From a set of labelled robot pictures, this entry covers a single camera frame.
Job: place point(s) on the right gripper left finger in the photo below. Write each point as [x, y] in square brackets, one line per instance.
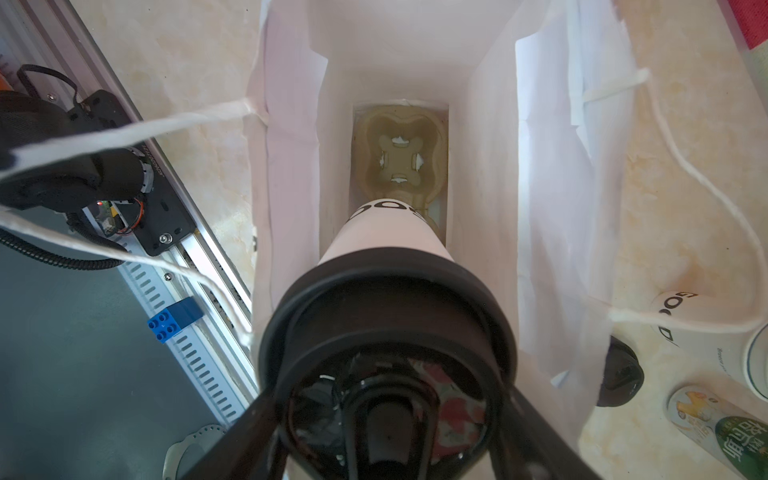
[251, 448]

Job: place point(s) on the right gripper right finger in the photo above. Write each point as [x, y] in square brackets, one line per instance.
[526, 447]

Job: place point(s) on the black cup lid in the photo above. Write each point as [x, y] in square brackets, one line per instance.
[623, 375]
[388, 363]

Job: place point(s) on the white paper coffee cup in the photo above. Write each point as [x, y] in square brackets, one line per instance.
[385, 223]

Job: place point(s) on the white paper gift bag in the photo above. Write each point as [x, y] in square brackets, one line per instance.
[519, 120]

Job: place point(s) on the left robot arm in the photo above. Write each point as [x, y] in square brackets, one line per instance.
[70, 185]

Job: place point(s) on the blue small block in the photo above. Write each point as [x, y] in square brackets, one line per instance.
[174, 318]

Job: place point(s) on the green drink can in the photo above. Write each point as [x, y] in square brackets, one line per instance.
[730, 435]

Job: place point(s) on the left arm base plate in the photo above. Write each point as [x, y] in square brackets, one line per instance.
[148, 206]

